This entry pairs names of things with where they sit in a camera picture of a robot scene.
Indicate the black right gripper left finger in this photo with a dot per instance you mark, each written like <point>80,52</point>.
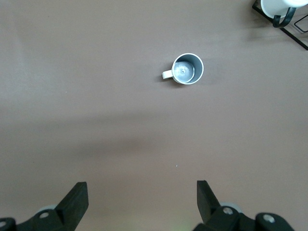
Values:
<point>69,209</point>

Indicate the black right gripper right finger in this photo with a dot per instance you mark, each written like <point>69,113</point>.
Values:
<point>209,207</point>

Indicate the brown table cloth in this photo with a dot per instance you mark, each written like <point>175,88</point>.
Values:
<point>96,96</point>

